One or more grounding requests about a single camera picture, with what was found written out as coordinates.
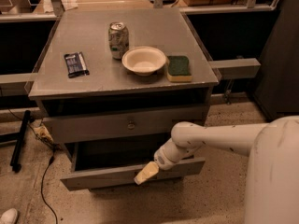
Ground grey drawer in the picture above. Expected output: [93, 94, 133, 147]
[44, 105, 209, 144]
[60, 140, 206, 192]

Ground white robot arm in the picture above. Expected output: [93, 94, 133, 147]
[135, 116, 299, 224]

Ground grey top drawer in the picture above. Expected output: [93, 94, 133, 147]
[44, 105, 209, 144]

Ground grey drawer cabinet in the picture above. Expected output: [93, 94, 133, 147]
[23, 7, 222, 191]

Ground green yellow sponge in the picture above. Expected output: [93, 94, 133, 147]
[166, 56, 192, 82]

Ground white paper bowl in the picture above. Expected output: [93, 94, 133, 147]
[121, 46, 167, 76]

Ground white power strip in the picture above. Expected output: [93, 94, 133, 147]
[34, 125, 53, 143]

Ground dark blue snack packet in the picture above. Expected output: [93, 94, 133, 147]
[64, 52, 90, 78]

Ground green silver soda can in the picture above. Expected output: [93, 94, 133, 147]
[108, 21, 129, 60]

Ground black bar on floor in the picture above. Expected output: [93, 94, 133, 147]
[10, 110, 31, 173]

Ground white shoe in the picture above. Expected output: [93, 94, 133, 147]
[0, 208, 19, 224]

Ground white cloth on counter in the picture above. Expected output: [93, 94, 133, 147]
[61, 0, 78, 10]

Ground black floor cable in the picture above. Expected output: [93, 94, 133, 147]
[0, 87, 60, 224]

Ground grey right rail beam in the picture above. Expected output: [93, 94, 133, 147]
[209, 58, 261, 80]

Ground grey rail beam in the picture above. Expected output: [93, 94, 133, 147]
[0, 73, 37, 97]
[209, 58, 261, 80]

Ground grey left rail beam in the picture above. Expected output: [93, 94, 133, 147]
[0, 73, 37, 97]

